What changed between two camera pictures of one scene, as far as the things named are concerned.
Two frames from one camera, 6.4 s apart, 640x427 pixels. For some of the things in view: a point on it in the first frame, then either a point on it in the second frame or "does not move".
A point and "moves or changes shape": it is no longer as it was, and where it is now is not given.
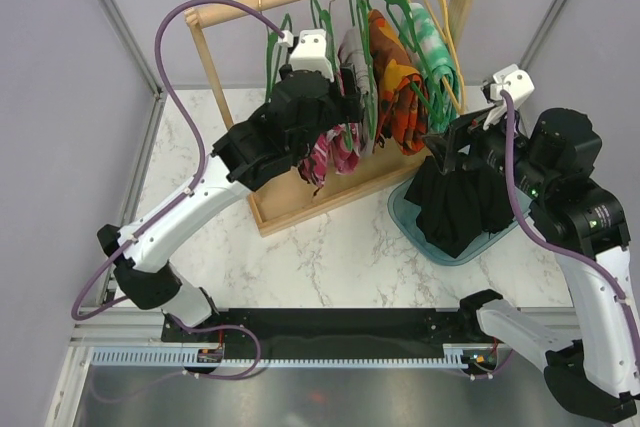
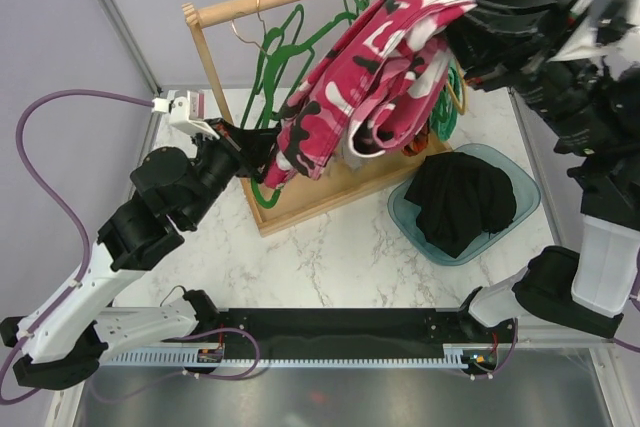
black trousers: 455,207 does not move
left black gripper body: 345,109 -> 221,161
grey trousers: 353,52 -> 346,155
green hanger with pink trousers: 322,19 -> 350,11
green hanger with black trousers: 273,58 moves or changes shape
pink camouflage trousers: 340,147 moves or changes shape
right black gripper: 463,132 -> 558,12
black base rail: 203,347 does not move
